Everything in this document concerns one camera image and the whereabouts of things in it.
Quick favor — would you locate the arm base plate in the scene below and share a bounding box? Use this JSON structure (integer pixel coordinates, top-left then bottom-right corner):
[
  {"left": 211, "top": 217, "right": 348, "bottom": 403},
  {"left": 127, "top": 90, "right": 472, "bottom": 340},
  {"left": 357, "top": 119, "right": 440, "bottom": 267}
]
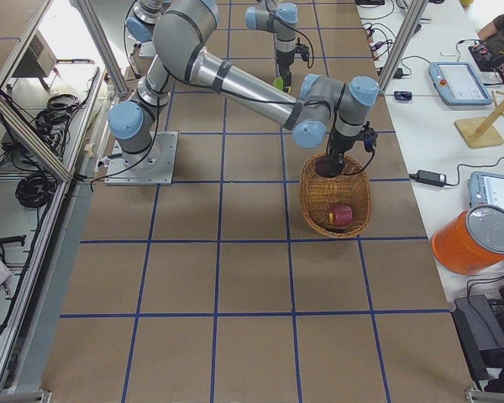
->
[
  {"left": 104, "top": 131, "right": 179, "bottom": 186},
  {"left": 135, "top": 41, "right": 156, "bottom": 59}
]

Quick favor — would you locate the black laptop adapter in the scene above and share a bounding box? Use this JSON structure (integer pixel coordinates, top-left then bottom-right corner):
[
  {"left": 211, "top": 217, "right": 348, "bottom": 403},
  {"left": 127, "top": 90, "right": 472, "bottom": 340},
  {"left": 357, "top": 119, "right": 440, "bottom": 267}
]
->
[{"left": 409, "top": 170, "right": 448, "bottom": 187}]

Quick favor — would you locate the aluminium frame post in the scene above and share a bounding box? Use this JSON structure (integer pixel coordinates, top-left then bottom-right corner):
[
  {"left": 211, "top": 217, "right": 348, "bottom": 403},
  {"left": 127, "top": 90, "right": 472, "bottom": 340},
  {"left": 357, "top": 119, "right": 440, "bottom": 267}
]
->
[{"left": 378, "top": 0, "right": 428, "bottom": 94}]

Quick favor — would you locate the orange bucket with lid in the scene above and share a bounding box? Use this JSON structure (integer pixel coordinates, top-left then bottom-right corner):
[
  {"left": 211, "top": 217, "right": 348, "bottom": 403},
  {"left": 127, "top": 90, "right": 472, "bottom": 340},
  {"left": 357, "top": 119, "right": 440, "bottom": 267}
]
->
[{"left": 431, "top": 204, "right": 504, "bottom": 275}]

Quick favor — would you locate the wooden stand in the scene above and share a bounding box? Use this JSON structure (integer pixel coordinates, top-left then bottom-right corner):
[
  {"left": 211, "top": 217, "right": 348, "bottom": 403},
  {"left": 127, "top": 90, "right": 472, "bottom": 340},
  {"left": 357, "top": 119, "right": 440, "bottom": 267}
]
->
[{"left": 454, "top": 91, "right": 504, "bottom": 149}]

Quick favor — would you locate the black equipment case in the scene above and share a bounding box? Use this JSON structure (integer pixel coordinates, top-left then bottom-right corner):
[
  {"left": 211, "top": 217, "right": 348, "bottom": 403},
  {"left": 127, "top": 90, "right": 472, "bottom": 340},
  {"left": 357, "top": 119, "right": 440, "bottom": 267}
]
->
[{"left": 451, "top": 295, "right": 504, "bottom": 381}]

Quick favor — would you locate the lower teach pendant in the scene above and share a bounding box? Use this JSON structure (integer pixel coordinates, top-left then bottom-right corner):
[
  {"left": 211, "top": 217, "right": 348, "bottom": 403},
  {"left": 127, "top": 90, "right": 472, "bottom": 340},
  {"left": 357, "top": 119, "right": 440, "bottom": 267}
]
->
[{"left": 468, "top": 171, "right": 504, "bottom": 209}]

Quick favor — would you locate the green apple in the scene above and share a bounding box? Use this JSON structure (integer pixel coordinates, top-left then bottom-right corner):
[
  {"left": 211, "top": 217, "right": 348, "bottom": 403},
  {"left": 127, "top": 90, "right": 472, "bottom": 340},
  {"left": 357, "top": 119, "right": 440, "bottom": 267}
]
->
[{"left": 272, "top": 76, "right": 286, "bottom": 92}]

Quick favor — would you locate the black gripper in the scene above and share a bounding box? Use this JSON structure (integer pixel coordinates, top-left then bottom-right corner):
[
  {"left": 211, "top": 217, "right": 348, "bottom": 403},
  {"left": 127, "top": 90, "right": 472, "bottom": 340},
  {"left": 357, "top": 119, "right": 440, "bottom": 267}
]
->
[
  {"left": 276, "top": 50, "right": 295, "bottom": 84},
  {"left": 327, "top": 136, "right": 356, "bottom": 168}
]

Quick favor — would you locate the teach pendant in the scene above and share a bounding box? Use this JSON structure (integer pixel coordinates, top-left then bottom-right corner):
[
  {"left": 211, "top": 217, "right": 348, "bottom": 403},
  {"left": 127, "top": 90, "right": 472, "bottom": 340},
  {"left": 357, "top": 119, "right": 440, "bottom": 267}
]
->
[
  {"left": 428, "top": 62, "right": 493, "bottom": 106},
  {"left": 468, "top": 171, "right": 504, "bottom": 209}
]

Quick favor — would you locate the dark red apple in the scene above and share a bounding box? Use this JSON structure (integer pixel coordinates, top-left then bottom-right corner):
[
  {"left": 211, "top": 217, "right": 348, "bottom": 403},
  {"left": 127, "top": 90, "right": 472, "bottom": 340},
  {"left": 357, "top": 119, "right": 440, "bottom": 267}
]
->
[{"left": 315, "top": 155, "right": 334, "bottom": 178}]

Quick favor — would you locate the upper teach pendant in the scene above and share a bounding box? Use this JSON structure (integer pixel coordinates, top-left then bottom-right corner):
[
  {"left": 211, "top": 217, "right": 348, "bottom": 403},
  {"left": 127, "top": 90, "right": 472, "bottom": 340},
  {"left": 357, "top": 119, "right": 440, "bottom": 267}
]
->
[{"left": 428, "top": 62, "right": 493, "bottom": 106}]

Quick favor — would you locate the wicker basket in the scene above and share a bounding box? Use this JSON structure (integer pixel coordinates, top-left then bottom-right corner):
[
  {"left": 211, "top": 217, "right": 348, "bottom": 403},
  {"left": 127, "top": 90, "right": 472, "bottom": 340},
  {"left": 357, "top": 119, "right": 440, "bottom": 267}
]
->
[{"left": 299, "top": 153, "right": 372, "bottom": 238}]

